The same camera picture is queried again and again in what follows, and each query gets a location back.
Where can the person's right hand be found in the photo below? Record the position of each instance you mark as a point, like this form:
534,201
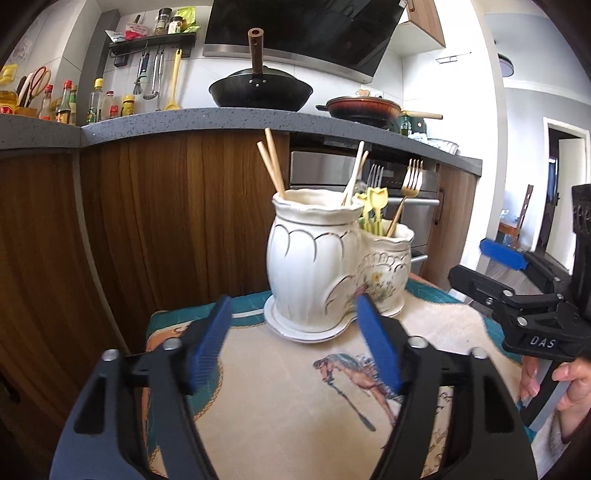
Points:
575,383

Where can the red clay casserole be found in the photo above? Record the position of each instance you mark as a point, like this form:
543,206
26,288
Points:
364,110

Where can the dark green appliance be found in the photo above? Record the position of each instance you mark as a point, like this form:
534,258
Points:
418,125

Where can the steel skimmer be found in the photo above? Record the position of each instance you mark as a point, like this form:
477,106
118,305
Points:
154,78

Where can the red cap sauce bottle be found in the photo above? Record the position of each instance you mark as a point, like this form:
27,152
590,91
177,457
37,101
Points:
64,106
46,106

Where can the yellow spatula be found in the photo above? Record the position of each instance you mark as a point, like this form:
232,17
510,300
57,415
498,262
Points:
173,87

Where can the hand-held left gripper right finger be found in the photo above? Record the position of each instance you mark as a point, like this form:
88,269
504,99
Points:
378,341

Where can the stainless steel built-in oven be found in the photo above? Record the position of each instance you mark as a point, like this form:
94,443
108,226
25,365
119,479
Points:
323,170

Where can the white ceramic utensil holder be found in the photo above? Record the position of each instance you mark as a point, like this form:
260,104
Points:
304,258

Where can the yellow gas valve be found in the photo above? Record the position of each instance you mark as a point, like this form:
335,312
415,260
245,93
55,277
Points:
8,74

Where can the wooden chopstick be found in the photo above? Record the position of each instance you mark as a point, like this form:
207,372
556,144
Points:
362,166
353,173
276,161
270,168

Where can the small spice jar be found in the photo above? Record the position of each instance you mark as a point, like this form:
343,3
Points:
176,26

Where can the spice jar black lid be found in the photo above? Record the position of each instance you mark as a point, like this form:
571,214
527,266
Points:
163,23

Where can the gold fork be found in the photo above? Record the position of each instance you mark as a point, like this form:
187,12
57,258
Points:
408,189

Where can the wooden knife block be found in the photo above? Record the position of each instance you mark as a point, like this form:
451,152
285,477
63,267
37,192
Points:
27,111

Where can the black range hood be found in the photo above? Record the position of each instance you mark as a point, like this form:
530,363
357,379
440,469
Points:
300,32

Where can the black wok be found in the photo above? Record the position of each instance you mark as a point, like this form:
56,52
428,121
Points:
258,92

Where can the ceiling lamp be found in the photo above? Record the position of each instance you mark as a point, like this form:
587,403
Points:
506,65

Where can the yellow condiment bottle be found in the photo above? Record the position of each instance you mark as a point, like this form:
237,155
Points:
128,107

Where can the yellow tulip fruit fork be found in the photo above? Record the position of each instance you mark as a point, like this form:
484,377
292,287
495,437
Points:
361,203
377,198

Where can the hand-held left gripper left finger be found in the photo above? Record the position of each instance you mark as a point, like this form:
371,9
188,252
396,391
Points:
210,344

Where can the red packet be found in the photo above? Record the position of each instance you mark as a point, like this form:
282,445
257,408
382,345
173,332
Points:
136,31

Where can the clear jug red cap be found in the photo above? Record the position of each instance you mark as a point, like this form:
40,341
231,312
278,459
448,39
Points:
110,108

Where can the green olive oil bottle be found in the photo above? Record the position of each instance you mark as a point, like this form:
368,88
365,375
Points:
405,127

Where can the person's right forearm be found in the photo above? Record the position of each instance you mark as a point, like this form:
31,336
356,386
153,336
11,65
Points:
565,427

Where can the wooden base cabinet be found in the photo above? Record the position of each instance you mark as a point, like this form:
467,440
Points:
455,217
161,207

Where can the green cap sauce bottle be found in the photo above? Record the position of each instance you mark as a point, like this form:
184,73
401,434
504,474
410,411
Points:
74,108

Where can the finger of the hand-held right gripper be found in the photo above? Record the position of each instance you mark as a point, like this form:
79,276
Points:
480,284
503,254

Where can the white fluted bowl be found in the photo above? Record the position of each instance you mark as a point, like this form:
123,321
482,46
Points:
443,146

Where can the wooden chair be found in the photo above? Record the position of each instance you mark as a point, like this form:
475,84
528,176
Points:
519,217

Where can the black wall spice shelf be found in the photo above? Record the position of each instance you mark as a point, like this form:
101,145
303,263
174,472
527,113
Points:
152,46

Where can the silver fork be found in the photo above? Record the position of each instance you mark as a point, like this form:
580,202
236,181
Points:
375,175

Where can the printed table cloth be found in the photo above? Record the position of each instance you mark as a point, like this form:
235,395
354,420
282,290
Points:
286,392

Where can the white air vent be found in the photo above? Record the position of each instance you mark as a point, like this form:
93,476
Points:
453,58

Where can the clear bottle yellow cap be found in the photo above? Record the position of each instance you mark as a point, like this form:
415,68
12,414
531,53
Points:
95,104

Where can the wooden wall cabinet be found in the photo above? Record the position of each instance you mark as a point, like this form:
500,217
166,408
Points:
429,21

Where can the green packet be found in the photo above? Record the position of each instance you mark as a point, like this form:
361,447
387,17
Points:
189,18

